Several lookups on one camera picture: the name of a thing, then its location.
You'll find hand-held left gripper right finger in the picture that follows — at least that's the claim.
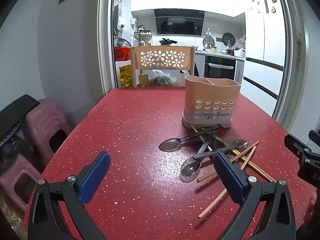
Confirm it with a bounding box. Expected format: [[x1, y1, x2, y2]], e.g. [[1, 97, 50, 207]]
[[213, 152, 297, 240]]

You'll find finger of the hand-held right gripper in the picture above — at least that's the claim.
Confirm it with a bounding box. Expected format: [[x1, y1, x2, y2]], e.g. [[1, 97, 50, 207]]
[[308, 129, 320, 145], [284, 134, 313, 159]]

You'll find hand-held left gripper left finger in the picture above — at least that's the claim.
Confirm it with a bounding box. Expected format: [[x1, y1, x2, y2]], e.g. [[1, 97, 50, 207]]
[[27, 151, 111, 240]]

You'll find beige plastic utensil holder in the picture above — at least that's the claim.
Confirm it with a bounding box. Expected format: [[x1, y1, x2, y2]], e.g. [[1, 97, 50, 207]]
[[182, 75, 242, 128]]

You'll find pink plastic stool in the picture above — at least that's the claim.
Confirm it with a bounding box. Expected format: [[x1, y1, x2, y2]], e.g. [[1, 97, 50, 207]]
[[25, 98, 73, 167], [0, 155, 43, 214]]

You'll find black flat panel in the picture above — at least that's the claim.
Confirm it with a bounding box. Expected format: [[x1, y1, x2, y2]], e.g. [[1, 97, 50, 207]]
[[0, 94, 40, 142]]

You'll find black built-in oven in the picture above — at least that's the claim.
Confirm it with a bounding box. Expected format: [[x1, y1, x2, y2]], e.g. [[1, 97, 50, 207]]
[[204, 55, 237, 82]]

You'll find white refrigerator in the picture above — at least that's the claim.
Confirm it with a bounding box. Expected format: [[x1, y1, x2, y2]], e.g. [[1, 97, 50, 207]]
[[241, 0, 288, 117]]

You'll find yellow cooking oil bottle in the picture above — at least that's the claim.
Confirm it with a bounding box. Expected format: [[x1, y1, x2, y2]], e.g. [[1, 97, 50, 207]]
[[117, 60, 132, 88]]

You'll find bag of green vegetables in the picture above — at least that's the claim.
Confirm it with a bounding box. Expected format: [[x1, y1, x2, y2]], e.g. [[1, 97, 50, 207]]
[[149, 69, 178, 87]]

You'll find round black hanging pan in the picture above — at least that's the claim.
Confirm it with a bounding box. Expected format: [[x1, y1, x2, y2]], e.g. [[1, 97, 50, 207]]
[[222, 32, 237, 48]]

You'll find red plastic basket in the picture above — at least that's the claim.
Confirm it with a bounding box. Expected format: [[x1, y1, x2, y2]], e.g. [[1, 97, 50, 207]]
[[114, 47, 132, 62]]

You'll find beige flower-pattern chair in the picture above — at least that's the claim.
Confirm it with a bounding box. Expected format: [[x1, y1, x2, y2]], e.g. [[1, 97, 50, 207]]
[[130, 45, 197, 88]]

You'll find steel pot lid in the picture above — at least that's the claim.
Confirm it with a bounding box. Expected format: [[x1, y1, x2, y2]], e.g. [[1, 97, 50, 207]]
[[114, 37, 130, 48]]

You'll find spice rack with jars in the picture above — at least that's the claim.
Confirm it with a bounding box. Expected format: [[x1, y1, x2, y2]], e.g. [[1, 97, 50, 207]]
[[133, 29, 153, 47]]

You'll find black range hood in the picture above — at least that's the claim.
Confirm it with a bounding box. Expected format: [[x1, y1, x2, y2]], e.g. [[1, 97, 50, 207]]
[[154, 9, 206, 36]]

